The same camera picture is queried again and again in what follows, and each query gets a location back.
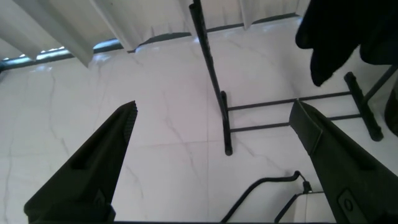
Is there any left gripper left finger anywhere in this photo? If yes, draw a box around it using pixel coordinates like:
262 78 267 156
24 100 139 224

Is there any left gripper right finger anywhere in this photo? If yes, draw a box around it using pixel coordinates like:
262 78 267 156
288 98 398 224

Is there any black t-shirt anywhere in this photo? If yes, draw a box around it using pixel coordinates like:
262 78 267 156
294 0 398 88

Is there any black clothes rack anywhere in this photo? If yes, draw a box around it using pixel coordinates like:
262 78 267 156
188 0 398 157

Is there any window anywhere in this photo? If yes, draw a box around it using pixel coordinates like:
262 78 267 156
0 12 301 73

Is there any white curtain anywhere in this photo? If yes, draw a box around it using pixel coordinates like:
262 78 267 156
0 0 312 68

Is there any black cable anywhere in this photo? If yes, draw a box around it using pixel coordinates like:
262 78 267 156
220 170 313 223

